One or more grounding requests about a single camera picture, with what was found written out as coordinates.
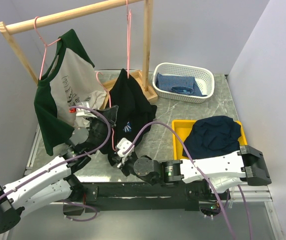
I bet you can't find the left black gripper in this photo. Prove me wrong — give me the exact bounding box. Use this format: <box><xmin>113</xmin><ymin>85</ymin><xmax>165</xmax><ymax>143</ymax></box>
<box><xmin>84</xmin><ymin>104</ymin><xmax>118</xmax><ymax>153</ymax></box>

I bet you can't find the black t shirt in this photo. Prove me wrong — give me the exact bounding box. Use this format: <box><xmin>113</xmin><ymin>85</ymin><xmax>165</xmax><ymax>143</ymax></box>
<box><xmin>100</xmin><ymin>69</ymin><xmax>157</xmax><ymax>166</ymax></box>

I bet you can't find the pink wire hanger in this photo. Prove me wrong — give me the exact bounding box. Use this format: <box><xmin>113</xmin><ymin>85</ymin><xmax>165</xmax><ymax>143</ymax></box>
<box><xmin>95</xmin><ymin>71</ymin><xmax>117</xmax><ymax>151</ymax></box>
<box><xmin>125</xmin><ymin>0</ymin><xmax>132</xmax><ymax>79</ymax></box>

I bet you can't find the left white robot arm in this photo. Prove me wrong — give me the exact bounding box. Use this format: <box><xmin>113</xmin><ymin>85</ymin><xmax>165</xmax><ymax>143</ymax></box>
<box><xmin>0</xmin><ymin>105</ymin><xmax>119</xmax><ymax>234</ymax></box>

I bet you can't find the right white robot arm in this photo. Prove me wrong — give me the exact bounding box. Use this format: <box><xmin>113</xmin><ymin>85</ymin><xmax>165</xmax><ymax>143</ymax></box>
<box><xmin>116</xmin><ymin>145</ymin><xmax>272</xmax><ymax>200</ymax></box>

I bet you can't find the green and cream raglan shirt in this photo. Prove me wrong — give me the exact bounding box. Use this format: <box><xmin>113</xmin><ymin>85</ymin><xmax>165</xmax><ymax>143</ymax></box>
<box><xmin>34</xmin><ymin>29</ymin><xmax>107</xmax><ymax>156</ymax></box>

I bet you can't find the navy blue t shirt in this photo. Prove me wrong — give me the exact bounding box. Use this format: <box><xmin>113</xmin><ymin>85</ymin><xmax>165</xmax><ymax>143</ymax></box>
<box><xmin>184</xmin><ymin>115</ymin><xmax>242</xmax><ymax>160</ymax></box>

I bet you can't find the pink hanger with green shirt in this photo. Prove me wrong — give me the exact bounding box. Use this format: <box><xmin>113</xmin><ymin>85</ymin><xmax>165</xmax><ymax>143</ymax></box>
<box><xmin>33</xmin><ymin>16</ymin><xmax>61</xmax><ymax>81</ymax></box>

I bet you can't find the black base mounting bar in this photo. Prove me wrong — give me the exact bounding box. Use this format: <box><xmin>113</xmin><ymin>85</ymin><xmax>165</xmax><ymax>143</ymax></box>
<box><xmin>66</xmin><ymin>180</ymin><xmax>217</xmax><ymax>212</ymax></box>

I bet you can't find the wooden clothes rack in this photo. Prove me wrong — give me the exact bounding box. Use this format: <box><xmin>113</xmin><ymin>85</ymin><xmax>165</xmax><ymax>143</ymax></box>
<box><xmin>0</xmin><ymin>0</ymin><xmax>158</xmax><ymax>104</ymax></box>

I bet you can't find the yellow plastic tray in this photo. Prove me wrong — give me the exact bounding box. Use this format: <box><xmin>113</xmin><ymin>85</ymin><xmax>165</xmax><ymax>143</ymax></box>
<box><xmin>171</xmin><ymin>119</ymin><xmax>248</xmax><ymax>160</ymax></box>

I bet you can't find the blue patterned cloth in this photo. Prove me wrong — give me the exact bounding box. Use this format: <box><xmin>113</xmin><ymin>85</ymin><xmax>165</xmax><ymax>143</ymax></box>
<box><xmin>155</xmin><ymin>73</ymin><xmax>206</xmax><ymax>97</ymax></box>

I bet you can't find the white plastic basket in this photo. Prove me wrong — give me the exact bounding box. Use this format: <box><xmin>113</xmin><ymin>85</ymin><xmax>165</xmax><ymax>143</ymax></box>
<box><xmin>152</xmin><ymin>62</ymin><xmax>215</xmax><ymax>104</ymax></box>

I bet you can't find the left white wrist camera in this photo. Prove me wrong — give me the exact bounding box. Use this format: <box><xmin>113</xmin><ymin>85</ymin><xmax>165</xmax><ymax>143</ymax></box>
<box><xmin>69</xmin><ymin>101</ymin><xmax>97</xmax><ymax>119</ymax></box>

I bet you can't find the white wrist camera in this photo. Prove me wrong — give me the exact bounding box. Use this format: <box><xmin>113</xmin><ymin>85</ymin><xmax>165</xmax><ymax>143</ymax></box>
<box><xmin>116</xmin><ymin>137</ymin><xmax>135</xmax><ymax>165</ymax></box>
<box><xmin>69</xmin><ymin>101</ymin><xmax>97</xmax><ymax>119</ymax></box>

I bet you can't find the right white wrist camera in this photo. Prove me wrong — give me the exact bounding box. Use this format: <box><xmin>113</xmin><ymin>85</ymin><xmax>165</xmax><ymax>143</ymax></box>
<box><xmin>116</xmin><ymin>137</ymin><xmax>135</xmax><ymax>165</ymax></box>

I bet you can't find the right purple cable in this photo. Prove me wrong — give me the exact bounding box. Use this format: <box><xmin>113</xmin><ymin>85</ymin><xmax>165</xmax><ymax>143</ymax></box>
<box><xmin>122</xmin><ymin>120</ymin><xmax>254</xmax><ymax>240</ymax></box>

